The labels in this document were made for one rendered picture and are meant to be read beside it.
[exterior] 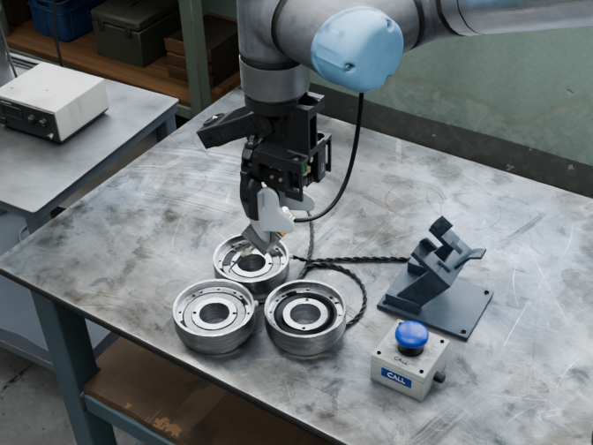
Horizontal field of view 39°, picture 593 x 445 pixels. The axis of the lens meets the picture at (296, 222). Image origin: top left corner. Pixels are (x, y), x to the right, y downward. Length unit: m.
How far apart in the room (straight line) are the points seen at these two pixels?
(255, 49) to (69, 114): 0.91
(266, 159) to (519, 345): 0.41
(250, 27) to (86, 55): 2.25
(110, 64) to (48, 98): 1.26
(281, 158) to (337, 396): 0.30
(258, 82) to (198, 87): 1.77
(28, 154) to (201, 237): 0.59
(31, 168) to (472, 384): 0.99
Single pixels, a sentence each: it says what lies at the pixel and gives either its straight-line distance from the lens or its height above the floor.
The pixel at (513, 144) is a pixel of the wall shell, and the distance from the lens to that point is 2.77.
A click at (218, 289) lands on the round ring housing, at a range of 1.12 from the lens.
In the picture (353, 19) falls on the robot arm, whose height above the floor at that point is 1.26.
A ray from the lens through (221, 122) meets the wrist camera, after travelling 0.98.
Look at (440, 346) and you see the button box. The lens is 1.02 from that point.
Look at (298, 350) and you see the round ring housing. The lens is 1.05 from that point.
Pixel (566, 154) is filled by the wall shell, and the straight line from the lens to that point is 2.73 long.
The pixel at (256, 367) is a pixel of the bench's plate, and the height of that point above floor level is 0.80.
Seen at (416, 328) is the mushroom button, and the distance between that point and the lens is 1.00.
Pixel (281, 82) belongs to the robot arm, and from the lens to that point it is 0.88.
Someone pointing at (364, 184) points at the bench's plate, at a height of 0.80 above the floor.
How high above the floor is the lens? 1.58
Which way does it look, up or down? 38 degrees down
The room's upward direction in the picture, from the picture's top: 2 degrees counter-clockwise
